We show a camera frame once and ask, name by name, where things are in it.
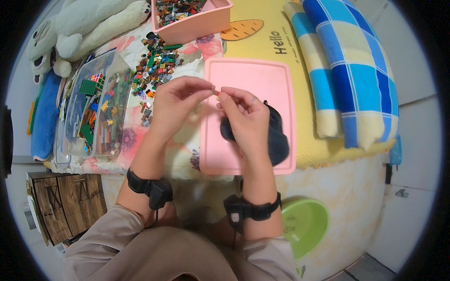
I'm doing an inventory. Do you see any person's right hand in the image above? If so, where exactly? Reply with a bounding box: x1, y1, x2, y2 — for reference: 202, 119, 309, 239
216, 87, 271, 156

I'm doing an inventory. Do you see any person's left hand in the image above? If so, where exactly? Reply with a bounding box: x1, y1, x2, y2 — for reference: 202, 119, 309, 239
146, 75, 216, 145

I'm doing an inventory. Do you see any black cloth pouch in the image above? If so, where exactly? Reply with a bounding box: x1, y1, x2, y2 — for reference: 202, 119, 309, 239
220, 100, 290, 168

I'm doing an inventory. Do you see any pile of loose toy bricks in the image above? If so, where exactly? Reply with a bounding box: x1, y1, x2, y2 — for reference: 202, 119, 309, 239
130, 32, 184, 128

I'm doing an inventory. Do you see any pink plastic lid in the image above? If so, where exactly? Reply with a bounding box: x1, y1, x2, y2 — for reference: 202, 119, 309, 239
199, 57, 297, 176

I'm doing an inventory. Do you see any clear plastic bin of bricks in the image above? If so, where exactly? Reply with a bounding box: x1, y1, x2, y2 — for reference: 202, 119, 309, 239
54, 49, 135, 166

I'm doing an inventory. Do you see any colourful puzzle cube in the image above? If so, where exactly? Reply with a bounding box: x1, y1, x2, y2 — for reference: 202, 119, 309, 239
90, 73, 106, 91

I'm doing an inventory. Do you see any yellow carrot print blanket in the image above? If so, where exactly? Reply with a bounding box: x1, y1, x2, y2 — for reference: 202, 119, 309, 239
221, 0, 396, 170

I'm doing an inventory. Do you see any black wrist band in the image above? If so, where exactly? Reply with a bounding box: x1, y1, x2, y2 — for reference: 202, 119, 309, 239
223, 191, 282, 233
127, 168, 174, 211

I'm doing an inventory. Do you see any green brick baseplate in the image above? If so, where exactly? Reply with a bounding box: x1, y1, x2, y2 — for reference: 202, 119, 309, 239
79, 79, 98, 97

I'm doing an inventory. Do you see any pink plastic box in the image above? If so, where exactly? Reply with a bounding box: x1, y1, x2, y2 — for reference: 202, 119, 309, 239
151, 0, 234, 46

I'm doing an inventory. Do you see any heap of bricks in box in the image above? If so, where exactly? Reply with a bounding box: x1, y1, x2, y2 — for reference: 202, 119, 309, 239
155, 0, 208, 28

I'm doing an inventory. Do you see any green plastic basin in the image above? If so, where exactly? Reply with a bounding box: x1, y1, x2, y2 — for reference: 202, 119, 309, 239
281, 198, 330, 261

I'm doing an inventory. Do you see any blue checked folded quilt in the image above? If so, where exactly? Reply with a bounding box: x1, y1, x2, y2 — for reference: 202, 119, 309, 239
283, 0, 400, 151

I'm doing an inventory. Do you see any white plush toy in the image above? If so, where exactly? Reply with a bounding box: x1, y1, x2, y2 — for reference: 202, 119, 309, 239
26, 0, 152, 85

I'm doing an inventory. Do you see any blue towel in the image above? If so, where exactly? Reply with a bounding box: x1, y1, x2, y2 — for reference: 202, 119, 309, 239
30, 70, 62, 162

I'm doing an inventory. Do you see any wooden cabinet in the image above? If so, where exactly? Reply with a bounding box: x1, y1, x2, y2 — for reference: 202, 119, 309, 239
26, 172, 108, 247

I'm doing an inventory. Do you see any person's body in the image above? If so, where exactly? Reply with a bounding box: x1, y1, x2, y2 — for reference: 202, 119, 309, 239
63, 205, 304, 281

